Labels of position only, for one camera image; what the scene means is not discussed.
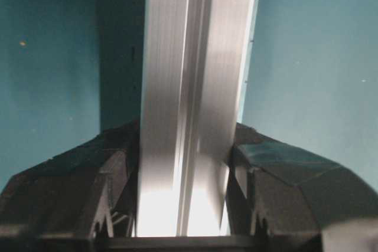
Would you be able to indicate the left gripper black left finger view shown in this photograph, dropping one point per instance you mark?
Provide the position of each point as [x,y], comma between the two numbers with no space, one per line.
[70,201]

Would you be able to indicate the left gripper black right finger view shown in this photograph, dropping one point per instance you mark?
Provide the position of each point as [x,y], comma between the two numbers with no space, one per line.
[290,199]

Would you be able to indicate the silver aluminium extrusion rail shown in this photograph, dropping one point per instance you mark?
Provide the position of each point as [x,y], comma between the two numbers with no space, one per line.
[193,63]

